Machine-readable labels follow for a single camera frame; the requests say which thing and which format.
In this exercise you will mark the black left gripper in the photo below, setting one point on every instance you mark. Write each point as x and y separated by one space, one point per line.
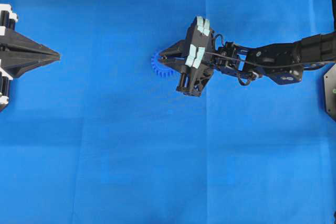
14 67

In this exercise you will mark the blue plastic gear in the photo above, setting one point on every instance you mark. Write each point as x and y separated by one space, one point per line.
160 69

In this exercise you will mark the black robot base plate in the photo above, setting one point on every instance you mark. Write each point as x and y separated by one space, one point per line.
329 92

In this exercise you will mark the blue table mat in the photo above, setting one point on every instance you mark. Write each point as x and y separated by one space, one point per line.
98 137

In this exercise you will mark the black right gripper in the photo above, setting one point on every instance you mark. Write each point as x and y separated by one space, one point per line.
194 65

